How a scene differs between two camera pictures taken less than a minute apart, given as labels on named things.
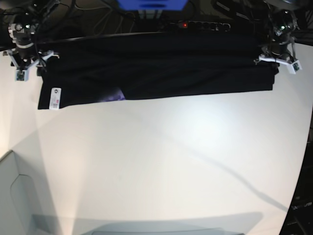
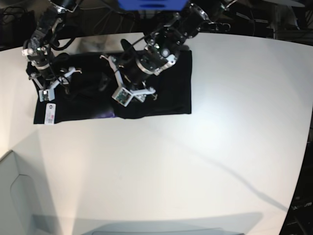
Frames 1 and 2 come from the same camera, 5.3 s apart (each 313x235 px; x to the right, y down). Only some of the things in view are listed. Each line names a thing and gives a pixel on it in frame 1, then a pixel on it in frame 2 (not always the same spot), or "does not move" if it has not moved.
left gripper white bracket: (22, 74) -> (48, 94)
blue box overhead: (152, 5) does not move
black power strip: (203, 26) does not move
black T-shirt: (93, 69) -> (89, 94)
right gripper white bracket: (294, 66) -> (125, 96)
